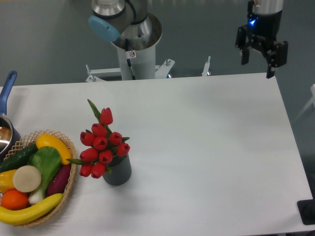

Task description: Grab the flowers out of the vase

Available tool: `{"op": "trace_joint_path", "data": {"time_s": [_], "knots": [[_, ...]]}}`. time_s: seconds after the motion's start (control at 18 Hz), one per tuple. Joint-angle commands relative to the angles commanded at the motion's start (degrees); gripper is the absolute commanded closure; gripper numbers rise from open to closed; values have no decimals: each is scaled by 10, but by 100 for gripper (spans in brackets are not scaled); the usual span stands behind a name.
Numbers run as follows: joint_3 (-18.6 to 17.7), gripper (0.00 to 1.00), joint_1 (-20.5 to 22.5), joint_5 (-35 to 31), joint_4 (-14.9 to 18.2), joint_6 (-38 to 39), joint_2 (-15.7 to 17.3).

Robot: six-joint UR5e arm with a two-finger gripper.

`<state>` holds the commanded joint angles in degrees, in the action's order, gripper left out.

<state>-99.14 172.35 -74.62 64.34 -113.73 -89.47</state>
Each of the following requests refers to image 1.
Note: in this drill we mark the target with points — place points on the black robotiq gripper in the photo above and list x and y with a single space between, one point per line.
263 24

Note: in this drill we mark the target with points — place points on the red tulip bouquet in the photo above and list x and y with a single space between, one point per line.
103 145

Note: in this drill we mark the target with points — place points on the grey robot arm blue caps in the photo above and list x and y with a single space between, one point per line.
135 32

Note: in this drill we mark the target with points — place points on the grey ribbed vase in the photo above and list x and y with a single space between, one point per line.
120 172

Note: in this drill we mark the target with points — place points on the black device at table edge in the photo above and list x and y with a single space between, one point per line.
307 211

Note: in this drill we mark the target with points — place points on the yellow squash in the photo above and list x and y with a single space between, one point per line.
48 140

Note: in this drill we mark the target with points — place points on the green bok choy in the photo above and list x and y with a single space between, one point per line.
48 161

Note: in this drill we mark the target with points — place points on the purple sweet potato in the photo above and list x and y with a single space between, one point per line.
60 181

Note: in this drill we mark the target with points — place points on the woven wicker basket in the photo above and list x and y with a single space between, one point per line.
30 139

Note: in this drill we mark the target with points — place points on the green cucumber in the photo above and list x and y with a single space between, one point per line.
19 159

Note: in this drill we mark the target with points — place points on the beige round disc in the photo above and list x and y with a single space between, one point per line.
26 178

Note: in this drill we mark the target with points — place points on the yellow bell pepper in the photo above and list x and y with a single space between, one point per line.
6 181

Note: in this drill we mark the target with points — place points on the orange fruit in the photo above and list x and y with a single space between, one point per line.
14 200

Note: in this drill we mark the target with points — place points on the yellow banana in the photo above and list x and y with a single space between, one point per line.
24 216

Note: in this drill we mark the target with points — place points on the white frame at right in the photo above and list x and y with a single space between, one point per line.
307 109

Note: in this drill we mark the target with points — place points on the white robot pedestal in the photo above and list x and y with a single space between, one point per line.
134 65

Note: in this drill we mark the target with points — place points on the blue handled saucepan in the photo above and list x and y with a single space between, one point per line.
8 134

